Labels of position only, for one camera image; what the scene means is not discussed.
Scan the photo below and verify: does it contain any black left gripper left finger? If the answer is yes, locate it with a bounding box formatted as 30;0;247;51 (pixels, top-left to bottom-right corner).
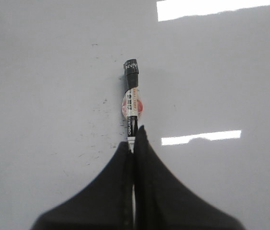
31;142;134;230

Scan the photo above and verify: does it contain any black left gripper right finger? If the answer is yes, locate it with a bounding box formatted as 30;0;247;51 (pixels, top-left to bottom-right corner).
134;126;244;230

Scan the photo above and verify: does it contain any black whiteboard marker with label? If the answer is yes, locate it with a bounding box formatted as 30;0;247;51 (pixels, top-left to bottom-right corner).
122;59;143;153

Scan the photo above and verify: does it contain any white glossy whiteboard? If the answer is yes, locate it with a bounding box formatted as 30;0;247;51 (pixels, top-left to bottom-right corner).
0;0;270;230

